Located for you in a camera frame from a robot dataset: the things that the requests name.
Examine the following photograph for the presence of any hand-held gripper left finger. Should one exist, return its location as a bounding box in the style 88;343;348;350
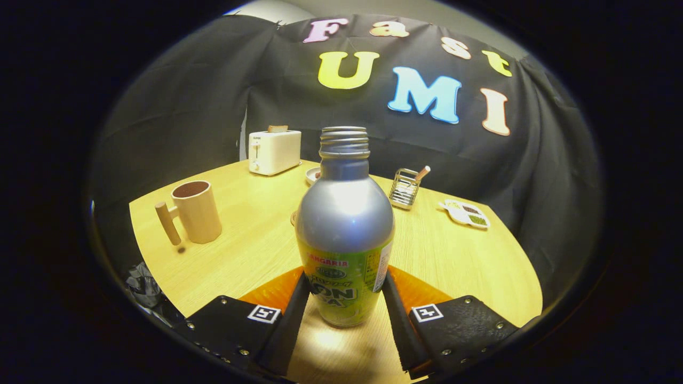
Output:
173;267;312;377

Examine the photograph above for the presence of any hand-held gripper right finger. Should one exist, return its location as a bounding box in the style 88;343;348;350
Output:
381;265;521;380

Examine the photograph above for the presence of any silver juice bottle green label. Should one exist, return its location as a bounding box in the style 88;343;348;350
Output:
295;126;396;327

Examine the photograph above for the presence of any beige wooden cup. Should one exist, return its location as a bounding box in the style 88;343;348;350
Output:
155;180;223;246

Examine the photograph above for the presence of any wooden table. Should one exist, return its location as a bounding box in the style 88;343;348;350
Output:
129;159;544;384

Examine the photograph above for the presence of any white sectioned condiment dish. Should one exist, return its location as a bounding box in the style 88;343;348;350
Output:
439;199;490;230

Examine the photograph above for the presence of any crumpled dark bag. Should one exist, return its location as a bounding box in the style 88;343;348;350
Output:
126;261;185;327

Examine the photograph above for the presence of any white toaster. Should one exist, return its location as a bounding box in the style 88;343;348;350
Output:
248;130;302;177

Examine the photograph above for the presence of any black backdrop cloth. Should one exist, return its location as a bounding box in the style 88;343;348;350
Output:
88;13;603;299

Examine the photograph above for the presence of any metal wire basket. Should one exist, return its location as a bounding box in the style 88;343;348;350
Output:
389;168;422;210

